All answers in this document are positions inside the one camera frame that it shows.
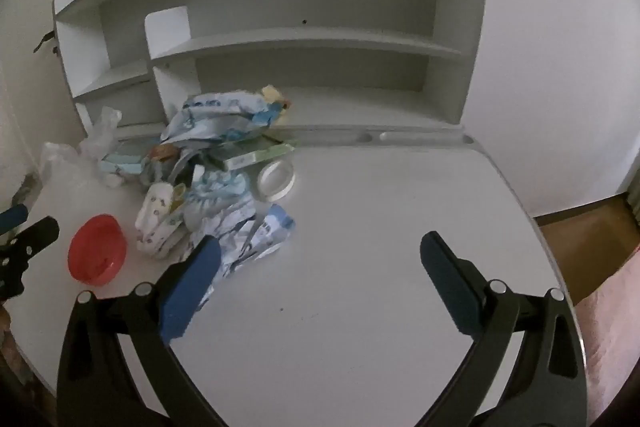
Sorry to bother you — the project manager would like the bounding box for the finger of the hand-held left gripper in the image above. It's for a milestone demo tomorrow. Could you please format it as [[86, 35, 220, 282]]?
[[0, 216, 60, 299], [0, 204, 29, 236]]

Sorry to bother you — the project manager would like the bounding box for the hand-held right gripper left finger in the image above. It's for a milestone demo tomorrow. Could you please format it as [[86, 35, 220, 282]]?
[[56, 234, 222, 427]]

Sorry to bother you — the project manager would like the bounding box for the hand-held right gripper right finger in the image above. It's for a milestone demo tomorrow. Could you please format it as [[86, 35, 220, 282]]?
[[415, 231, 589, 427]]

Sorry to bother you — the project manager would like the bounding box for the white round lid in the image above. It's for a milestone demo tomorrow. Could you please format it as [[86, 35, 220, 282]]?
[[257, 158, 297, 202]]

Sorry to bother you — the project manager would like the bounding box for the red plastic bowl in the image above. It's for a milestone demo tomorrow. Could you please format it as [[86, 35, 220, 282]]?
[[68, 214, 128, 286]]

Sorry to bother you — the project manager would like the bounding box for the white printed crumpled wrapper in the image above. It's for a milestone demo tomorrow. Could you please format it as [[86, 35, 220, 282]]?
[[134, 181, 187, 262]]

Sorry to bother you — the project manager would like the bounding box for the clear plastic bag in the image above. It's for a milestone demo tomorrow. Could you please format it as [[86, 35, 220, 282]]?
[[39, 106, 124, 195]]

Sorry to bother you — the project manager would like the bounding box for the blue white crumpled wrapper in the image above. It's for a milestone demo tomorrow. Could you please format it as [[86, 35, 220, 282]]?
[[186, 202, 297, 308]]

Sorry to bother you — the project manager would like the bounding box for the light blue small box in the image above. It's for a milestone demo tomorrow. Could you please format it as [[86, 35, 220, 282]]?
[[100, 150, 147, 178]]

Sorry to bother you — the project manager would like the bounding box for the silver foil wrapper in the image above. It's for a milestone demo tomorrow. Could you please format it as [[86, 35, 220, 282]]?
[[171, 147, 212, 184]]

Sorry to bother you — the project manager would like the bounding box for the green flat box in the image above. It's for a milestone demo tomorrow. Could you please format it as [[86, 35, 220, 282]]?
[[220, 141, 297, 172]]

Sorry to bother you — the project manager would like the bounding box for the pink fleece clothing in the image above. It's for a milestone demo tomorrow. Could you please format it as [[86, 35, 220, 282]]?
[[575, 247, 640, 414]]

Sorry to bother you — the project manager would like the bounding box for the large blue white plastic bag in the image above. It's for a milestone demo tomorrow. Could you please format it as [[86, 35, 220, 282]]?
[[160, 89, 281, 148]]

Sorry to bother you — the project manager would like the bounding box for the yellow snack packet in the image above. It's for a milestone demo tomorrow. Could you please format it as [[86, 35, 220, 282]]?
[[259, 84, 294, 114]]

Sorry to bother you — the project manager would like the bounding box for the dark wall hook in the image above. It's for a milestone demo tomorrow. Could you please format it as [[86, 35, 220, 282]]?
[[33, 29, 57, 54]]

